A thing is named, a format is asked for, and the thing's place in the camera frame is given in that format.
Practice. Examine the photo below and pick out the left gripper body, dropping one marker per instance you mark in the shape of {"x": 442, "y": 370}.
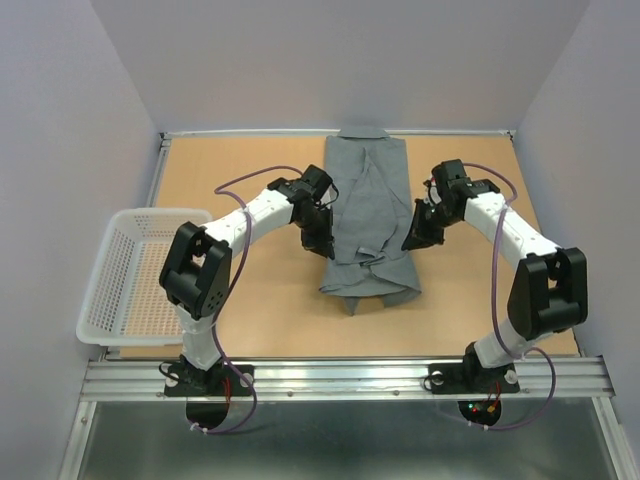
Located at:
{"x": 316, "y": 228}

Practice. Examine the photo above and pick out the aluminium mounting rail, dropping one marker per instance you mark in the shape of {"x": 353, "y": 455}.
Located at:
{"x": 284, "y": 380}

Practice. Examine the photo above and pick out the white plastic basket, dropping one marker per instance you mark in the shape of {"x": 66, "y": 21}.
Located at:
{"x": 124, "y": 305}

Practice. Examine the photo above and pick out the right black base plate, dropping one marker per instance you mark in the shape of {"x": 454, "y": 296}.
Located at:
{"x": 454, "y": 378}

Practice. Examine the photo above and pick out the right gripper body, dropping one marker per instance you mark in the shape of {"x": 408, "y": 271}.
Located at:
{"x": 430, "y": 220}

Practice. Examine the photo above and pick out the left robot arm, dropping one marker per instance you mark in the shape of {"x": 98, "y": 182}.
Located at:
{"x": 198, "y": 274}

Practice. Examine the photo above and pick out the grey long sleeve shirt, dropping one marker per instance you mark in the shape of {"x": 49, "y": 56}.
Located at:
{"x": 372, "y": 216}

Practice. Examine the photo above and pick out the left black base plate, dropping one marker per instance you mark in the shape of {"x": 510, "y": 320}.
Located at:
{"x": 184, "y": 380}

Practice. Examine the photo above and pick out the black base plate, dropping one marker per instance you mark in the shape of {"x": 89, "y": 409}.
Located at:
{"x": 184, "y": 380}
{"x": 454, "y": 378}

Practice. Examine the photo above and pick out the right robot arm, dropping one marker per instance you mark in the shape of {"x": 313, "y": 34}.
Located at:
{"x": 549, "y": 293}

